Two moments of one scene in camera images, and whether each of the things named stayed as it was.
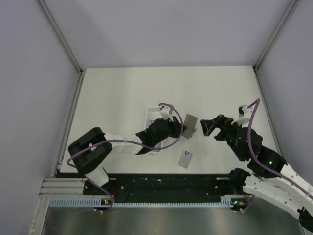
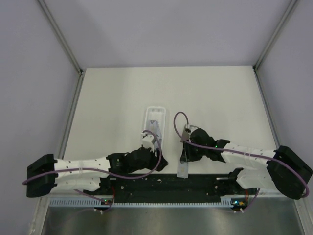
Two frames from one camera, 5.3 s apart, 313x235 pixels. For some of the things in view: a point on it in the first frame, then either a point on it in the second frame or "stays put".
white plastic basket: (153, 114) stays put
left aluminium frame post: (60, 35) stays put
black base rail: (167, 186) stays put
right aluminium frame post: (290, 6) stays put
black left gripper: (176, 126) → (154, 159)
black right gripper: (208, 125) → (190, 156)
